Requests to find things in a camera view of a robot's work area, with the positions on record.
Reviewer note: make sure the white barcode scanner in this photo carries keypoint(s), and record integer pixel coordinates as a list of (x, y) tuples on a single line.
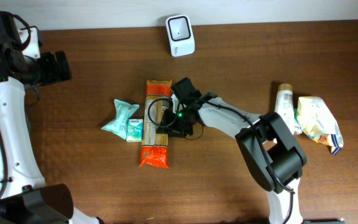
[(180, 35)]

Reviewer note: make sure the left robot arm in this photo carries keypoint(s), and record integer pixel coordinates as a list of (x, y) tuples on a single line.
[(24, 195)]

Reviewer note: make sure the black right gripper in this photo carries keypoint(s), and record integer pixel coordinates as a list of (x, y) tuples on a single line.
[(169, 123)]

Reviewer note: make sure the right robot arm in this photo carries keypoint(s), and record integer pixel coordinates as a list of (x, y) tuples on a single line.
[(272, 154)]

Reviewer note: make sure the white tube with tan cap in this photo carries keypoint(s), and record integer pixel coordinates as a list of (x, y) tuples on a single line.
[(284, 105)]

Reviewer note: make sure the cream and blue chip bag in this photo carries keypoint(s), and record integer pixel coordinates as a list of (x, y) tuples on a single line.
[(318, 123)]

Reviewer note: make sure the small teal tissue pack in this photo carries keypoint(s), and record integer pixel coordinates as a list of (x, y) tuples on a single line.
[(297, 128), (134, 130)]

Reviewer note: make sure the orange and tan snack package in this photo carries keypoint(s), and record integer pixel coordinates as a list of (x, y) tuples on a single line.
[(154, 150)]

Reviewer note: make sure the teal crinkled wipes packet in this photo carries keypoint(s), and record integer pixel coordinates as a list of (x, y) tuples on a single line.
[(118, 125)]

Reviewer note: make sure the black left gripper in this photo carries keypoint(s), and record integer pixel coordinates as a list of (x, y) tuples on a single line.
[(52, 66)]

